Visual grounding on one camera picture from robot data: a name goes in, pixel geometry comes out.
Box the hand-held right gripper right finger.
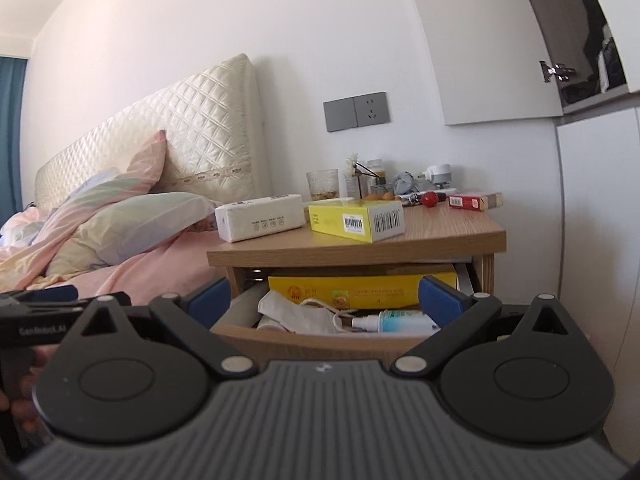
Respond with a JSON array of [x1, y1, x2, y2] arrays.
[[391, 275, 588, 378]]

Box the white tall wardrobe door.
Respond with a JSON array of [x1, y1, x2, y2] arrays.
[[554, 106, 640, 466]]

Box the white face mask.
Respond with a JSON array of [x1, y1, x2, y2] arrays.
[[257, 292, 347, 336]]

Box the dark clothes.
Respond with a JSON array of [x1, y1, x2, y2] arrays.
[[560, 0, 629, 106]]

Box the red flat box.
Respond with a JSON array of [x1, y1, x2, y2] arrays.
[[448, 191, 503, 212]]

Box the clear glass cup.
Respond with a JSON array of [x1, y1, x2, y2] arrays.
[[306, 169, 341, 203]]

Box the wooden nightstand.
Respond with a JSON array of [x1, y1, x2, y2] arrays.
[[206, 187, 507, 372]]

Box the white cable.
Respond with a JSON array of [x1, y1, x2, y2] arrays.
[[299, 297, 362, 334]]

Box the wooden nightstand drawer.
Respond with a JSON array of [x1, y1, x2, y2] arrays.
[[210, 260, 481, 372]]

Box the grey wall socket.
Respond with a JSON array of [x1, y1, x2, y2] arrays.
[[354, 91, 390, 129]]

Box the cream quilted headboard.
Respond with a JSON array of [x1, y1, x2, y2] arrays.
[[34, 53, 266, 217]]

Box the person's left hand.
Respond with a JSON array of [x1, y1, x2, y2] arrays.
[[0, 347, 53, 443]]

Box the pink striped pillow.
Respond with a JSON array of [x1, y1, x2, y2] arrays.
[[30, 130, 169, 263]]

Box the white tissue pack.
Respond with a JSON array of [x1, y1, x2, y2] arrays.
[[215, 193, 307, 244]]

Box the pale pastel pillow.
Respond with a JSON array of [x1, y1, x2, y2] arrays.
[[45, 191, 224, 279]]

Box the yellow cardboard box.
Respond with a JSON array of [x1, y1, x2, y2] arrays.
[[307, 199, 406, 245]]

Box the flat yellow box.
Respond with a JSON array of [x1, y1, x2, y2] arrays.
[[267, 271, 459, 311]]

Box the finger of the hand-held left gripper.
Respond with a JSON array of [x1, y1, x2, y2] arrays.
[[0, 285, 79, 304], [0, 291, 132, 312]]

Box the pink bed sheet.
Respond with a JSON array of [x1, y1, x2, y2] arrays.
[[0, 212, 236, 297]]

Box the clear spray bottle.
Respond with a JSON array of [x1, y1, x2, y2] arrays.
[[351, 309, 441, 335]]

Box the white plug adapter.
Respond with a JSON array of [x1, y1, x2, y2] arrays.
[[417, 162, 454, 186]]

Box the blue curtain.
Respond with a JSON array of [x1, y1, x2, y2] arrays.
[[0, 55, 27, 222]]

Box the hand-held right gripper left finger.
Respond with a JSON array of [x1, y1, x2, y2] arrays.
[[60, 276, 257, 378]]

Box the grey wall switch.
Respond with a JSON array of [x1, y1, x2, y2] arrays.
[[323, 97, 357, 134]]

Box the metal door hinge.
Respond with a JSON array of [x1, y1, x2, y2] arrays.
[[538, 60, 576, 84]]

